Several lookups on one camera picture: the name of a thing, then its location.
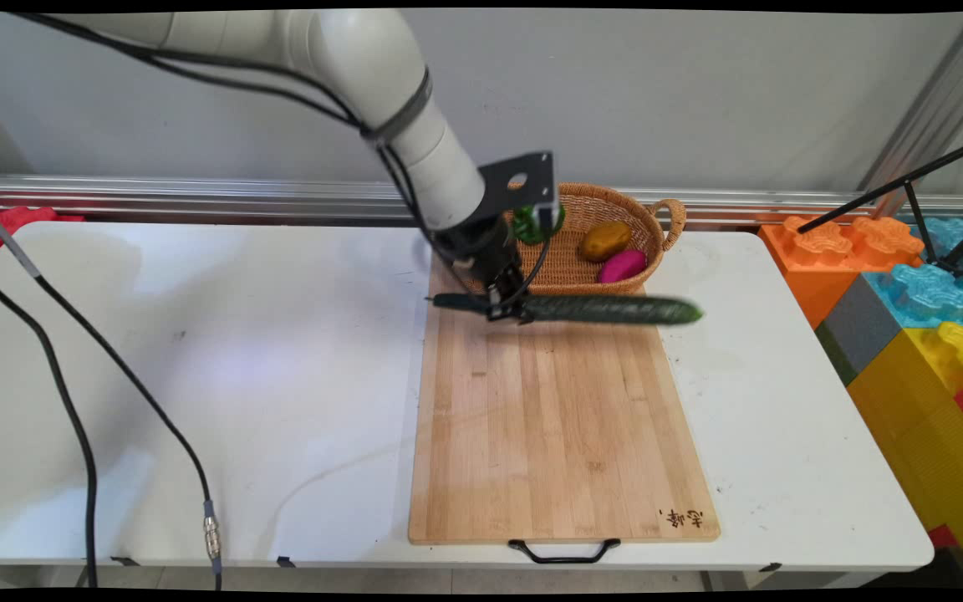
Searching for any woven wicker basket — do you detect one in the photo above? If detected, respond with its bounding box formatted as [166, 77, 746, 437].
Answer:
[453, 182, 688, 296]

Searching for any grey toy block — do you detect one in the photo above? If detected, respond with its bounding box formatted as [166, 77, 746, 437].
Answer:
[814, 274, 902, 386]

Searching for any wooden cutting board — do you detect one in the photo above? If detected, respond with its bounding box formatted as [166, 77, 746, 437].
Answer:
[408, 247, 722, 565]

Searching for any green bell pepper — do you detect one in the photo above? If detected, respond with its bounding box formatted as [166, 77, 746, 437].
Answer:
[513, 205, 567, 246]

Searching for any plain black cable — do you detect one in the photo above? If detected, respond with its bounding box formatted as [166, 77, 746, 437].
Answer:
[0, 266, 100, 589]

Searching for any black tripod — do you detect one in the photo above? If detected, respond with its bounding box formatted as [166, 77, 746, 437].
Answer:
[797, 134, 963, 281]

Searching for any black cable with connector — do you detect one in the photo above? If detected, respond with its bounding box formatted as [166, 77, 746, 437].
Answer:
[0, 191, 225, 591]

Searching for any long green cucumber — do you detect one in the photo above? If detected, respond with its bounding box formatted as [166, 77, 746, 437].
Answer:
[433, 293, 705, 327]

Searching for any yellow toy block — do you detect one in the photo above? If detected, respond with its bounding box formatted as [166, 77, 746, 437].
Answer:
[847, 321, 963, 589]

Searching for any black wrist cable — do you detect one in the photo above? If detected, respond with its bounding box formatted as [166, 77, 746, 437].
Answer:
[8, 11, 553, 306]

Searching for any aluminium rail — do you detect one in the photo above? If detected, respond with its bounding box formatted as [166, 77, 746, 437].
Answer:
[0, 174, 963, 228]

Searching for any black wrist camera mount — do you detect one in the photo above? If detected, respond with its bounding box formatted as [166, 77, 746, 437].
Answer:
[478, 151, 557, 232]

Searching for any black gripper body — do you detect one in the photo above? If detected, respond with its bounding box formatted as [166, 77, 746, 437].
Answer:
[434, 213, 526, 291]

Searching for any blue toy block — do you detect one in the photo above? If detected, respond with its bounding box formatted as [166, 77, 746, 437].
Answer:
[862, 217, 963, 331]

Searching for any aluminium post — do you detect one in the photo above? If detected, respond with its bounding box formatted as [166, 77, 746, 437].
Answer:
[858, 12, 963, 220]

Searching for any orange toy block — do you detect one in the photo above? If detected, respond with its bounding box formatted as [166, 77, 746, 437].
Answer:
[759, 215, 925, 329]

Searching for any magenta sweet potato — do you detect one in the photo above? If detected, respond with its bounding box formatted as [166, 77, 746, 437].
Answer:
[598, 249, 649, 285]

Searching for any brown potato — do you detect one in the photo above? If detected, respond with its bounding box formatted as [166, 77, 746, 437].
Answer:
[578, 221, 634, 263]

